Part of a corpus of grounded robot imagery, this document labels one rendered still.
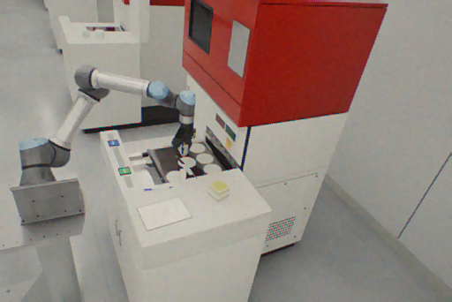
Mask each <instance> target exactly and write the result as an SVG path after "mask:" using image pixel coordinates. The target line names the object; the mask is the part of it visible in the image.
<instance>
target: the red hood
mask: <svg viewBox="0 0 452 302"><path fill-rule="evenodd" d="M386 7H388V4H387V3H385V2H381V1H378V0H185V12H184V41H183V55H182V67H184V68H185V70H186V71H187V72H188V73H189V74H190V75H192V78H193V79H195V80H196V81H197V83H198V84H200V86H201V88H203V89H204V90H205V92H207V93H208V94H209V96H210V97H211V98H212V99H213V100H214V101H215V102H216V103H217V105H218V106H219V107H220V108H221V109H222V110H223V111H224V112H225V113H226V114H227V116H228V117H230V119H231V120H232V121H234V123H235V124H236V125H237V126H238V128H240V127H246V126H250V125H264V124H269V123H274V122H279V121H289V120H294V119H300V118H305V117H318V116H324V115H328V114H334V113H338V112H348V111H349V109H350V105H351V103H352V100H353V99H354V96H355V93H356V91H357V88H358V85H359V81H360V79H361V77H362V75H363V73H364V69H365V66H366V64H367V62H368V57H369V56H370V54H371V52H372V49H373V45H374V43H375V41H376V38H377V34H378V32H379V31H380V27H381V24H382V20H384V17H385V15H386V13H387V9H388V8H386Z"/></svg>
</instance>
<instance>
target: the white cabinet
mask: <svg viewBox="0 0 452 302"><path fill-rule="evenodd" d="M101 155H102V167H103V175H104V188H105V195H106V202H107V209H108V216H109V231H110V234H111V237H112V241H113V245H114V247H115V250H116V253H117V259H118V262H119V265H120V270H121V273H122V276H123V279H124V285H125V288H126V290H127V293H128V299H129V301H130V302H247V299H248V298H249V295H250V292H251V287H252V283H253V279H254V277H255V272H256V269H257V267H258V264H259V258H260V254H261V252H262V249H263V244H264V241H265V238H266V235H267V232H262V233H260V234H258V235H255V236H250V237H248V238H244V239H241V240H237V241H234V242H232V243H229V244H227V245H221V246H218V247H216V248H214V249H209V250H206V251H205V252H201V253H195V254H193V255H191V256H188V257H184V258H181V259H179V260H174V261H170V262H167V263H165V264H162V265H160V266H155V267H153V268H149V269H146V270H142V269H141V268H142V267H141V265H140V262H139V258H138V254H137V252H136V249H135V247H134V245H133V241H132V237H131V234H130V231H129V229H128V226H127V224H126V221H125V217H124V215H123V212H122V210H121V206H120V204H119V201H118V199H117V193H116V191H115V188H114V186H113V182H112V179H111V177H110V175H109V170H108V167H107V165H106V162H105V161H104V156H103V153H102V150H101Z"/></svg>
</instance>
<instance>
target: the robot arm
mask: <svg viewBox="0 0 452 302"><path fill-rule="evenodd" d="M73 78H74V81H75V82H76V84H77V85H78V87H79V89H78V98H77V99H76V100H75V102H74V104H73V105H72V107H71V108H70V110H69V112H68V114H67V115H66V116H65V119H64V121H63V122H62V123H61V125H60V127H59V129H57V131H56V134H55V136H54V137H49V138H48V139H47V138H44V137H39V138H32V139H28V140H22V141H21V142H20V143H19V152H20V164H21V170H22V174H21V177H20V184H19V186H22V185H32V184H43V183H48V182H53V181H57V180H56V178H55V176H54V175H53V173H52V170H51V168H61V167H63V166H65V165H66V164H67V163H68V162H70V158H71V155H70V151H71V149H72V146H71V143H72V142H73V141H74V137H75V136H76V135H77V133H78V132H79V129H80V128H81V126H82V125H83V123H84V121H85V120H86V119H87V116H88V114H89V113H90V112H91V109H92V108H93V106H94V105H95V104H96V103H100V100H101V99H104V97H107V96H108V95H109V93H110V91H111V90H114V91H119V92H125V93H128V94H134V95H141V96H145V97H148V98H151V99H155V102H156V104H160V105H162V106H165V107H169V108H172V109H180V113H179V115H180V117H179V120H180V128H179V129H178V130H177V133H176V135H175V137H174V138H173V140H172V141H171V143H172V146H175V147H177V148H178V150H179V152H180V154H181V155H182V156H183V157H185V155H186V154H188V152H189V149H190V148H191V146H192V136H193V138H196V130H197V129H194V130H193V121H194V111H195V104H196V95H195V93H194V92H191V91H183V92H181V93H180V94H176V93H173V92H171V91H170V90H169V89H168V87H167V86H166V85H165V84H163V83H162V82H161V81H159V80H157V81H154V82H152V81H148V80H144V79H135V78H131V77H127V76H124V75H119V74H113V73H109V72H104V71H103V70H101V69H99V68H96V67H93V66H90V65H82V66H80V67H79V68H78V70H76V72H75V73H74V76H73ZM194 133H195V136H194ZM184 148H185V150H184ZM183 150H184V151H183Z"/></svg>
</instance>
